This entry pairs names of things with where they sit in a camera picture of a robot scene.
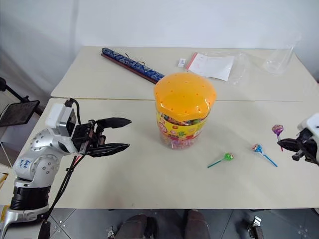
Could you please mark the clear plastic lollipop jar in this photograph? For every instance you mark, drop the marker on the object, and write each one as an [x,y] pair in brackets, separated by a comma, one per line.
[182,134]

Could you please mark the clear zip bag with paper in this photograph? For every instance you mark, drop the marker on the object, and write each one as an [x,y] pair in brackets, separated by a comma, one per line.
[214,64]

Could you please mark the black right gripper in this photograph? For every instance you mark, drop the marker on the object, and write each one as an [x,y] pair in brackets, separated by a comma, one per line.
[305,147]

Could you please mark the small white tag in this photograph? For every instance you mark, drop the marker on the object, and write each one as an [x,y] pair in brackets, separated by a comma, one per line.
[182,62]

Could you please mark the black tablet screen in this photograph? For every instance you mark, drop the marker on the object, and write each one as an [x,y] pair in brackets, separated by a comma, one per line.
[18,113]

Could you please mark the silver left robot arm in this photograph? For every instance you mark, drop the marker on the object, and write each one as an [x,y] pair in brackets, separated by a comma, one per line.
[37,149]

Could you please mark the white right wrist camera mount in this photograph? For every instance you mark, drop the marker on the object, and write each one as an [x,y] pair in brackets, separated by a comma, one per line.
[311,124]

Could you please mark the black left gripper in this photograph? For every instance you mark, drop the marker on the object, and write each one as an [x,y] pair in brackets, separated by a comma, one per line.
[83,138]

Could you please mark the orange perforated jar lid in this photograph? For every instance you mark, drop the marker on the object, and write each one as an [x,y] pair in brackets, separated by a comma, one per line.
[184,94]

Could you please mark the purple lollipop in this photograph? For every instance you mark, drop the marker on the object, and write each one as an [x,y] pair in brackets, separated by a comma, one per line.
[277,129]

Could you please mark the blue wrapped lollipop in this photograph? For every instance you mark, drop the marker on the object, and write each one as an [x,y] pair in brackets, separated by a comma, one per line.
[258,149]

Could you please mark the green wrapped lollipop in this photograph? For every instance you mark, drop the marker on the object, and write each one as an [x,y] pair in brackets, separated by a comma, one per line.
[228,156]

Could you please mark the blue patterned long box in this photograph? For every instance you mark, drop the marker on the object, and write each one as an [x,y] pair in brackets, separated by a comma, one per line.
[132,64]

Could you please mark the clear plastic container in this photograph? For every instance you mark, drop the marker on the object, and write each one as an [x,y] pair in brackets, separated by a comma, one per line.
[280,59]

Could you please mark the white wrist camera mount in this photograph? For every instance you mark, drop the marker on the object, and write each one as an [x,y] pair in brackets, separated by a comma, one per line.
[311,124]
[58,117]

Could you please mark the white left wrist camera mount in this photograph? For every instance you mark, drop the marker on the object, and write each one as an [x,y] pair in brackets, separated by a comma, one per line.
[58,117]

